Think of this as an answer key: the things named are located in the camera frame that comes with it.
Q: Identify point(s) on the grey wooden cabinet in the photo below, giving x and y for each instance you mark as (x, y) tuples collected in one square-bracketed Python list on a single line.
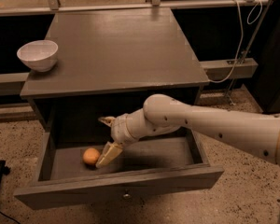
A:
[(116, 50)]

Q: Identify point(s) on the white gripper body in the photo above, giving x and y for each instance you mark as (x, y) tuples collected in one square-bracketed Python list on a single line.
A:
[(119, 129)]

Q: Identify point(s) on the round metal drawer knob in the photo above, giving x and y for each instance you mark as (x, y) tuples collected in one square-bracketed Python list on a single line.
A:
[(126, 195)]

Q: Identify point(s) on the orange fruit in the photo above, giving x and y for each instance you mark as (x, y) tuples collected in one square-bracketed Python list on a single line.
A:
[(91, 156)]

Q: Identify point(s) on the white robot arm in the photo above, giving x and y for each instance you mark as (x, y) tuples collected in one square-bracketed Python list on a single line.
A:
[(255, 134)]

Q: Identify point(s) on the white ceramic bowl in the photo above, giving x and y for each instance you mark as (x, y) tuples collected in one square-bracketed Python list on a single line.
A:
[(39, 55)]

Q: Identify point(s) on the metal shelf rail frame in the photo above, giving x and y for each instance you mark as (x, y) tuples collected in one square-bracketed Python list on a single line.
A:
[(130, 3)]

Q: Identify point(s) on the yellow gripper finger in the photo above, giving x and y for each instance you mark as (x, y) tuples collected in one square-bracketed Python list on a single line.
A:
[(109, 153), (108, 121)]

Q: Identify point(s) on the open grey top drawer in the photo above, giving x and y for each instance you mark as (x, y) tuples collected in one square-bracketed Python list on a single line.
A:
[(169, 163)]

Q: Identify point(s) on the diagonal metal support rod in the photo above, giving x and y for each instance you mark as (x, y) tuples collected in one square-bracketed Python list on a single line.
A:
[(239, 59)]

